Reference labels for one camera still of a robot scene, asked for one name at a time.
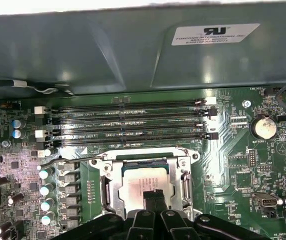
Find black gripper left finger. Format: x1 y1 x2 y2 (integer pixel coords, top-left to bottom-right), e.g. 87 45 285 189
50 190 157 240

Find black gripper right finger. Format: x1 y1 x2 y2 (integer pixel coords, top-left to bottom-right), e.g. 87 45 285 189
155 189 272 240

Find silver CPU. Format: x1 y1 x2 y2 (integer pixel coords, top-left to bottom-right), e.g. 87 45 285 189
116 159 175 217

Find metal socket cover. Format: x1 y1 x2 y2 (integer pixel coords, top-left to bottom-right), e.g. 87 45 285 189
102 152 192 218

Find CPU socket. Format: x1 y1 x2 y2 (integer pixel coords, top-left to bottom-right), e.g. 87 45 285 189
87 147 201 221

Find grey square inductor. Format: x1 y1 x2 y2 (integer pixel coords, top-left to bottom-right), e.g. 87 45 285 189
59 196 81 206
58 184 81 195
59 207 81 218
57 173 81 184
57 161 80 172

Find RAM slot black clips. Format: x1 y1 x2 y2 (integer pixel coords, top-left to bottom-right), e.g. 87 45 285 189
45 106 218 126
36 131 219 151

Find internal USB port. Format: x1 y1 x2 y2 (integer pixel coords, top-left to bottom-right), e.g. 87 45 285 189
252 192 284 210

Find silver top capacitor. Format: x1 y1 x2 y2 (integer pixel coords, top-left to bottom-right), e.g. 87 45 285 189
40 211 58 226
39 183 58 197
38 166 56 180
40 198 58 213

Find RAM slot white clips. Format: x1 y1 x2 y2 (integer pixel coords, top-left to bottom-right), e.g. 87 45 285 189
35 119 215 140
33 96 218 115

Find black pin header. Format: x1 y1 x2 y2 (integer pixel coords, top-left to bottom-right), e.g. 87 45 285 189
248 149 257 168

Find green motherboard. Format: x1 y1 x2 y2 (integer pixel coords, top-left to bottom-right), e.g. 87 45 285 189
0 86 286 240

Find silver coin battery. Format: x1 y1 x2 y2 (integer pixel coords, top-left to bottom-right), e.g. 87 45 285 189
250 115 278 140

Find blue top capacitor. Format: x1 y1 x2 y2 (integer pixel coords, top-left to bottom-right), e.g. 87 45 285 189
11 129 28 140
11 118 28 130

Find black PC case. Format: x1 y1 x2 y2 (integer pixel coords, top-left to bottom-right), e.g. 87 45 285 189
0 1 286 101

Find white case sticker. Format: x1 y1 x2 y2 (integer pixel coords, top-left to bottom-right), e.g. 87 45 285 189
170 23 261 47

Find thin wire locking lever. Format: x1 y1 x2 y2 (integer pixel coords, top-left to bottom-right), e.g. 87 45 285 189
36 154 109 172

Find black cable white tie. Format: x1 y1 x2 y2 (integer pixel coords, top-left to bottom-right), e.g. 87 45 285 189
0 78 74 96

